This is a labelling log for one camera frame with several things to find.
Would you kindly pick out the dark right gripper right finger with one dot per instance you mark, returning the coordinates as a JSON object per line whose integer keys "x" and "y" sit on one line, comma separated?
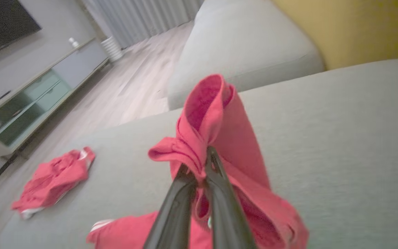
{"x": 226, "y": 214}

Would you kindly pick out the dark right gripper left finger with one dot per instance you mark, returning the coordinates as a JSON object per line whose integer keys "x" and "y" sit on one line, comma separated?
{"x": 174, "y": 214}

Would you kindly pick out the red Bulls basketball jersey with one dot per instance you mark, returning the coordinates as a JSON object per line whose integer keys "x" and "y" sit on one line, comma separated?
{"x": 233, "y": 131}

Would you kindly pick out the red shorts with white trim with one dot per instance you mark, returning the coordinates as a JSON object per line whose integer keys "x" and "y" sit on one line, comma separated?
{"x": 54, "y": 180}

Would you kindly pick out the grey fabric sofa seat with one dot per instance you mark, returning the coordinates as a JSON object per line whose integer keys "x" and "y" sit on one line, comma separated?
{"x": 340, "y": 145}

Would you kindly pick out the white ribbed basket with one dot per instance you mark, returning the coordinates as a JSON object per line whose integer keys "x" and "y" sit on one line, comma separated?
{"x": 112, "y": 49}

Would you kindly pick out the long grey and green TV cabinet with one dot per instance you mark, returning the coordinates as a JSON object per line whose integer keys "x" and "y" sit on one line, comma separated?
{"x": 36, "y": 93}

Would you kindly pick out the small white ornament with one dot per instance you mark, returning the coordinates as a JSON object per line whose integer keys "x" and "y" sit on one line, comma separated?
{"x": 73, "y": 42}

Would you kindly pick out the grey curtain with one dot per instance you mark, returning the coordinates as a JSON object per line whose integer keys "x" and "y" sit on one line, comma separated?
{"x": 140, "y": 17}

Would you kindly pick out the small black remote control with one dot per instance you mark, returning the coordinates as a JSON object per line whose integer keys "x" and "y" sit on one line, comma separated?
{"x": 4, "y": 95}

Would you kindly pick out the yellow cushion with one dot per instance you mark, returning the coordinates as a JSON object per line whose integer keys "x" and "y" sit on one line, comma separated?
{"x": 358, "y": 27}

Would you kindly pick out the black wall television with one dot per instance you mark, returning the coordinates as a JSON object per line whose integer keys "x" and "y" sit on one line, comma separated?
{"x": 2, "y": 20}

